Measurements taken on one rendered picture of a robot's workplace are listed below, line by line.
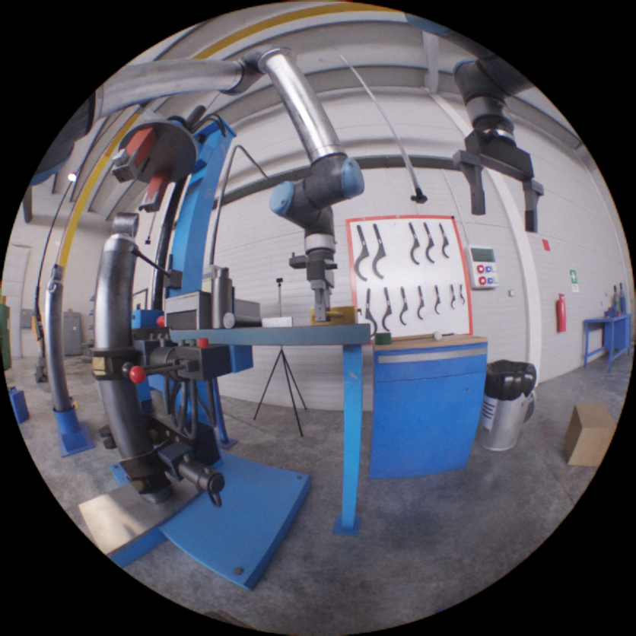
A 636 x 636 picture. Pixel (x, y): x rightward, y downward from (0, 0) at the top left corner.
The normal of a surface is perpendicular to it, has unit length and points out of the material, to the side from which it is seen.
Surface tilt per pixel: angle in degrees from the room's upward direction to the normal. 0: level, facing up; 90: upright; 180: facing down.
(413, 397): 90
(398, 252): 90
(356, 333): 90
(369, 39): 174
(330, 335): 90
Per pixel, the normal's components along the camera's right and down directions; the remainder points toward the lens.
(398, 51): 0.01, 0.99
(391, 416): -0.25, -0.04
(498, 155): -0.24, 0.37
